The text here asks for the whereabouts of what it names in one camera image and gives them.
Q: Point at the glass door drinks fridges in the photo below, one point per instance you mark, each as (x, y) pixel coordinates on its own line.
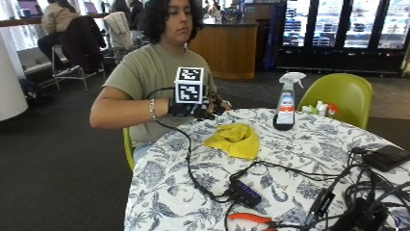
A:
(342, 29)

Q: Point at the green plastic chair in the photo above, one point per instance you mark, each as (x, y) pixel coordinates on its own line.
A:
(342, 93)

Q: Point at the metal frame chair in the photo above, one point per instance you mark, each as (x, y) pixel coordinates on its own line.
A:
(71, 75)

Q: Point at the black usb hub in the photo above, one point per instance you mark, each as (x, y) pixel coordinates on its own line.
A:
(246, 191)

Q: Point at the white marker cube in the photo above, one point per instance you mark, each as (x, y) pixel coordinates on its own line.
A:
(188, 86)

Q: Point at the black box device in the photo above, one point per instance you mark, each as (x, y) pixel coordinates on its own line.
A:
(387, 157)

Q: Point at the blue floral tablecloth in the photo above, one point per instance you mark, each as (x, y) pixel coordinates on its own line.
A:
(295, 150)

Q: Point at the white column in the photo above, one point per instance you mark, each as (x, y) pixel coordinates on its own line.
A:
(11, 83)

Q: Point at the dark jacket on chair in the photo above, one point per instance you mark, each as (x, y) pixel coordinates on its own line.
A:
(82, 41)

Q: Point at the clear spray bottle white trigger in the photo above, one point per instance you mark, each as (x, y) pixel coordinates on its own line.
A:
(287, 106)

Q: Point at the the person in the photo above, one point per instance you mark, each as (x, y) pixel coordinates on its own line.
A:
(150, 67)

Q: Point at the yellow cloth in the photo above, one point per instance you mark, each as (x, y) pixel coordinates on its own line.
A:
(235, 139)

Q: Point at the wooden round counter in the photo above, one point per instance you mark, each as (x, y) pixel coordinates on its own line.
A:
(227, 48)

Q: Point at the pale jacket on chair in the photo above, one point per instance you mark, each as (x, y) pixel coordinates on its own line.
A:
(119, 30)

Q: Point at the small white bottle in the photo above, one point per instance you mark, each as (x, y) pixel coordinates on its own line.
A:
(322, 109)

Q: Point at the green chair of person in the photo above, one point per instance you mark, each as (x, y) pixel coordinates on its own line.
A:
(129, 147)

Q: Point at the bottle with red trigger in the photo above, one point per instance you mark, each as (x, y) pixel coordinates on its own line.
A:
(332, 109)

